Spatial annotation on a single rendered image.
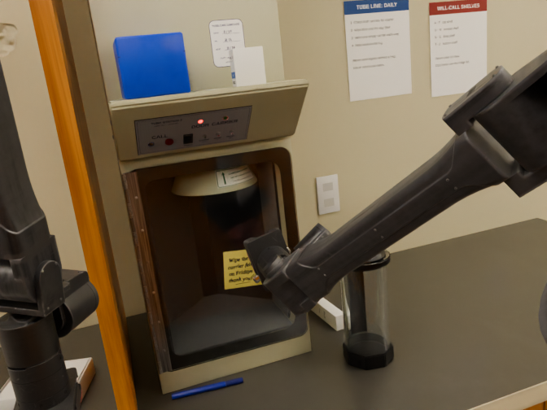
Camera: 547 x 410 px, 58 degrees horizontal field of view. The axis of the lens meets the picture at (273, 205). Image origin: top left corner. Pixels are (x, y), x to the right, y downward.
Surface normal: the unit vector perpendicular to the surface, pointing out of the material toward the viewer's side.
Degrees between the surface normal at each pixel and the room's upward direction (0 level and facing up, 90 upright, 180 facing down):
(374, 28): 90
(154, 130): 135
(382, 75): 90
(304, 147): 90
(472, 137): 53
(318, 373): 0
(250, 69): 90
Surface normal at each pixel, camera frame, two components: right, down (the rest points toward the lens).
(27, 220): 0.92, -0.15
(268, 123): 0.31, 0.83
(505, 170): 0.53, -0.51
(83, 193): 0.33, 0.21
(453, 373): -0.11, -0.96
